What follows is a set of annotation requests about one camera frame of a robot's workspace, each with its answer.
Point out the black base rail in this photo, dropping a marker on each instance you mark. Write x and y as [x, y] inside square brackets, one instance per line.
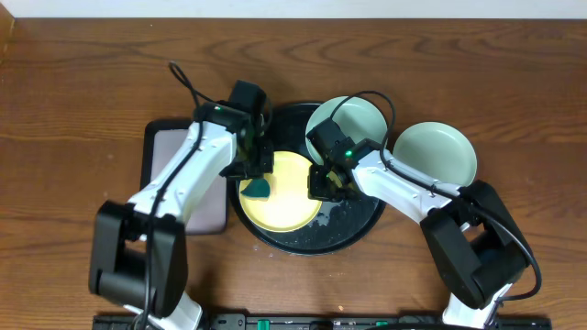
[236, 321]

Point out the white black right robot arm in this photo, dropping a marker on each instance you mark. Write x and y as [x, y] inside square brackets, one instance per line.
[478, 249]

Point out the yellow plate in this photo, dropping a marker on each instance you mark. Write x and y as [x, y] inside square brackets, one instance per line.
[289, 207]

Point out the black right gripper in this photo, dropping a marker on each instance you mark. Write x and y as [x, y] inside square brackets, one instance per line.
[315, 192]

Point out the light green plate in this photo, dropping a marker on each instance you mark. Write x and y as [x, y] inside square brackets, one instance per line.
[438, 150]

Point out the round black tray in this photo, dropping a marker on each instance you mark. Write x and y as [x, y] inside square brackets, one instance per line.
[336, 225]

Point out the black rectangular water tray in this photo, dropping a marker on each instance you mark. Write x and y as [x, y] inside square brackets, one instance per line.
[162, 139]

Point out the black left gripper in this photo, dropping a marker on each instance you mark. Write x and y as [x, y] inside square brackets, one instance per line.
[266, 170]

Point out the green yellow sponge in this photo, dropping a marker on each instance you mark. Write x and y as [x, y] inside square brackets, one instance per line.
[256, 189]

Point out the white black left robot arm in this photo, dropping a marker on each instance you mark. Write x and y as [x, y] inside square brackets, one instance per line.
[139, 256]

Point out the pale green plate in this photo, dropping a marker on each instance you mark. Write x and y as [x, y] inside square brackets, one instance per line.
[357, 118]

